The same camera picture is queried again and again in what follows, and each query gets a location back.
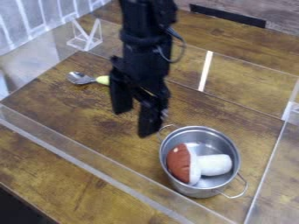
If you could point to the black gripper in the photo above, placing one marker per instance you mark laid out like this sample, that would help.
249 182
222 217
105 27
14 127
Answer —
136 75

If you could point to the black wall strip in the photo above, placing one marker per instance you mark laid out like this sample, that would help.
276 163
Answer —
246 20

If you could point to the spoon with yellow handle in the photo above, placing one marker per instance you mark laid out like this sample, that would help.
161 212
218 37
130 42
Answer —
82 79

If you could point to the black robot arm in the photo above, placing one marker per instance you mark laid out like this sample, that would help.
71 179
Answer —
145 36

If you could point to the clear acrylic triangle stand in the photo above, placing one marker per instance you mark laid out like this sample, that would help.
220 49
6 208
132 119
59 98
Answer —
86 41

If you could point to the red and white plush mushroom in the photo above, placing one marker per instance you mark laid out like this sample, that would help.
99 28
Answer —
188 166

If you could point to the silver pot with handles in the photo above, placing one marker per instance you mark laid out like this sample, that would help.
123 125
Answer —
208 141

